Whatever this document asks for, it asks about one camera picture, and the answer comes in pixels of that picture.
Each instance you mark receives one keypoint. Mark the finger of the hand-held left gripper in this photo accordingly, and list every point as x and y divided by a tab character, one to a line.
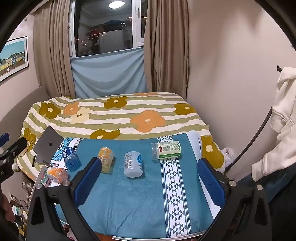
14	147
3	139

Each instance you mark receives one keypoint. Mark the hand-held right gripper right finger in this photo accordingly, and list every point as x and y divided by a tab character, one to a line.
211	185

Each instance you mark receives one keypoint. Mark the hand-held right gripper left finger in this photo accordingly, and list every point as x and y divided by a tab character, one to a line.
86	185

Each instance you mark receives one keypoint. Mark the clear blue cup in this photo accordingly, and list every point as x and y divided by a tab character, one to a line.
71	161

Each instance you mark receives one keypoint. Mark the clear orange cup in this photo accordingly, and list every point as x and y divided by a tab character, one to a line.
57	174

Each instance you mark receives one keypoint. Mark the clear cup with yellow label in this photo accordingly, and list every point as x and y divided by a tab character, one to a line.
106	158

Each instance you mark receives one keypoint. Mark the white cup with blue label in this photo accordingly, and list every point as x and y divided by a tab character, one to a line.
133	167

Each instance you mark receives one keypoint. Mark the clear cup with green label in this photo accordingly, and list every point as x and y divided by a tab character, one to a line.
168	150

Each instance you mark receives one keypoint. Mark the person's left hand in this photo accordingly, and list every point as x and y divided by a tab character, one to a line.
7	212

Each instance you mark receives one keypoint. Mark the grey laptop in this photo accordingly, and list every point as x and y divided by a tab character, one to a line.
47	144

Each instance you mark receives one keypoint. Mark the white plastic bag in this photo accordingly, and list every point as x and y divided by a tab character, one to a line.
227	154

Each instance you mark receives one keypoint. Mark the blue patterned tablecloth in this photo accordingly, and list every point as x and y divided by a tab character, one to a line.
138	199

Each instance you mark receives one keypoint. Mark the white hoodie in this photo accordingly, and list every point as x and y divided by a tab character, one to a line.
282	129

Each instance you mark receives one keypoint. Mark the striped floral blanket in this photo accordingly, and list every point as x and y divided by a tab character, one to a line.
138	109

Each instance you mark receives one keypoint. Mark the beige curtain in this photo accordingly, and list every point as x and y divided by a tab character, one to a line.
166	46
54	46

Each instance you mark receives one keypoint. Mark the light blue cloth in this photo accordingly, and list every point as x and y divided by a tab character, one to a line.
108	74

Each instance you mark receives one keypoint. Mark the window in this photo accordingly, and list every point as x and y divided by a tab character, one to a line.
104	27

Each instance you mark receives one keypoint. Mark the wall poster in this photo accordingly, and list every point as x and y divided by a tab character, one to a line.
12	58

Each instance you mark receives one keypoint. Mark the black wall hook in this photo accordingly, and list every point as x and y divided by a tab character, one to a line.
279	68

